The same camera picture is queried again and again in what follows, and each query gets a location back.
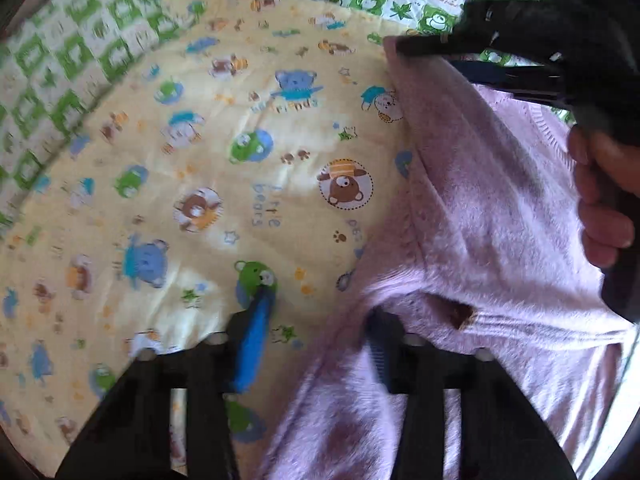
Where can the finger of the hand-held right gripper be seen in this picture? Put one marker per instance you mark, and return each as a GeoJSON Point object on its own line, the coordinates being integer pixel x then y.
{"type": "Point", "coordinates": [430, 46]}
{"type": "Point", "coordinates": [480, 71]}

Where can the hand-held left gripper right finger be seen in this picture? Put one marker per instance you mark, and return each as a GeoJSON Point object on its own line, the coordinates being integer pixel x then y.
{"type": "Point", "coordinates": [384, 352]}

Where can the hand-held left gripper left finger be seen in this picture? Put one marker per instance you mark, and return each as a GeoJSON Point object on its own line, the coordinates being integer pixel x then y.
{"type": "Point", "coordinates": [254, 342]}

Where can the purple knit sweater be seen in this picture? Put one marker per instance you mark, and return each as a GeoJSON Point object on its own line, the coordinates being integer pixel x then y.
{"type": "Point", "coordinates": [475, 210]}

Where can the person's right hand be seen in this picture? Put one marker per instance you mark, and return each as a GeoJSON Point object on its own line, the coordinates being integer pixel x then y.
{"type": "Point", "coordinates": [600, 195]}

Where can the yellow bear print bedsheet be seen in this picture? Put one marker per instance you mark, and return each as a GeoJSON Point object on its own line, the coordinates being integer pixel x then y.
{"type": "Point", "coordinates": [200, 135]}

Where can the green checked pillow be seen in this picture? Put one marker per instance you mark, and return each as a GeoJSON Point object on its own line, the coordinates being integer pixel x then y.
{"type": "Point", "coordinates": [75, 70]}

